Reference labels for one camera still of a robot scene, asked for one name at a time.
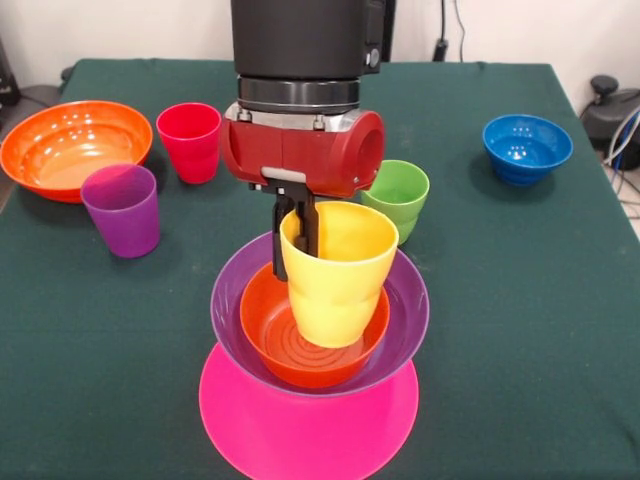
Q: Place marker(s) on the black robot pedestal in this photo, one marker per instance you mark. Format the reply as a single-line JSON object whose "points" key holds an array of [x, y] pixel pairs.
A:
{"points": [[390, 30]]}

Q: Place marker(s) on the red cup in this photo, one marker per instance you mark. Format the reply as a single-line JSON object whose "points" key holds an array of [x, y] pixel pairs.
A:
{"points": [[190, 150]]}

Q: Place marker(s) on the purple cup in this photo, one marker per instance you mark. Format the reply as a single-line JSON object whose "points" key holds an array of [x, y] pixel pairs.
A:
{"points": [[122, 220]]}

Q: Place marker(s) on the black pedestal foot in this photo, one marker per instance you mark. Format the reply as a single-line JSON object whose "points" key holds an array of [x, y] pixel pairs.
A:
{"points": [[42, 92], [607, 120]]}

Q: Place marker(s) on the small orange bowl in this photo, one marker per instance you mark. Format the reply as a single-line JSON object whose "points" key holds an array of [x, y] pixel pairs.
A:
{"points": [[270, 340]]}

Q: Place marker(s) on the yellow cup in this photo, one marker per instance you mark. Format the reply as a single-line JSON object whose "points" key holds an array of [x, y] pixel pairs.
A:
{"points": [[335, 300]]}

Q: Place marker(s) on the large orange bowl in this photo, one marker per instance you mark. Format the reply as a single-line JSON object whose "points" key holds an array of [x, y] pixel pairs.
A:
{"points": [[65, 145]]}

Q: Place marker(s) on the blue bowl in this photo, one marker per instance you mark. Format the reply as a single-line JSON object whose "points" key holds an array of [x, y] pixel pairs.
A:
{"points": [[527, 150]]}

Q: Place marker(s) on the dark green tablecloth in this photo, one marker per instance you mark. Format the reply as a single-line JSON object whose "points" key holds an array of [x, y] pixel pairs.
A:
{"points": [[500, 350]]}

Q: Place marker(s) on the pink bowl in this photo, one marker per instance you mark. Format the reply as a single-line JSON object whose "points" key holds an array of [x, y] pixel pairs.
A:
{"points": [[300, 435]]}

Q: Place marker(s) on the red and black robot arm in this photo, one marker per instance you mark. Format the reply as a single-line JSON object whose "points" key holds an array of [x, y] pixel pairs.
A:
{"points": [[300, 35]]}

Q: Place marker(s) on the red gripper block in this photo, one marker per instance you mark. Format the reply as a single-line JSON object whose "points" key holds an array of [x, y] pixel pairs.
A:
{"points": [[300, 155]]}

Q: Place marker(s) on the purple bowl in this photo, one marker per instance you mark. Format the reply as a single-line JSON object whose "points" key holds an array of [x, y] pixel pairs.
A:
{"points": [[407, 310]]}

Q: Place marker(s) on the green cup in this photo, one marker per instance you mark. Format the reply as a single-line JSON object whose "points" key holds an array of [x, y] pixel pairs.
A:
{"points": [[405, 200]]}

